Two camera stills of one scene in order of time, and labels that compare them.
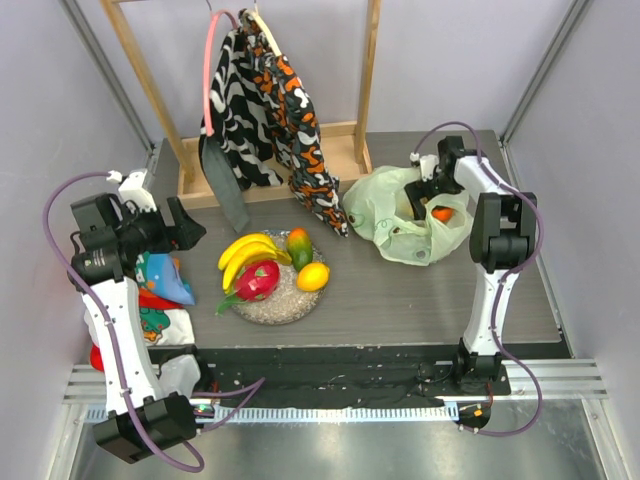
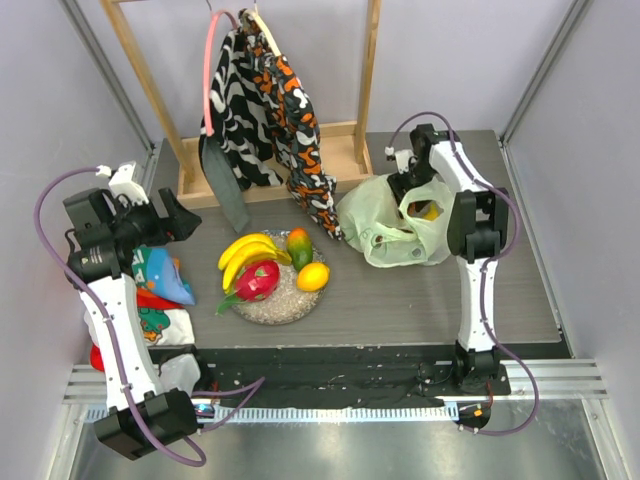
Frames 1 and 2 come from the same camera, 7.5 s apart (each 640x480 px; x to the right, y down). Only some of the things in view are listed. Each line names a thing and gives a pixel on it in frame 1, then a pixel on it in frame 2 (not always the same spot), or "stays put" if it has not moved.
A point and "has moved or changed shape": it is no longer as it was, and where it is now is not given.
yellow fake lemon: x=313 y=277 stays put
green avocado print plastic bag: x=377 y=208 has moved or changed shape
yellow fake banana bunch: x=245 y=249 stays put
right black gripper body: x=420 y=189 -> x=400 y=182
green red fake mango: x=300 y=247 stays put
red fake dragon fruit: x=254 y=281 stays put
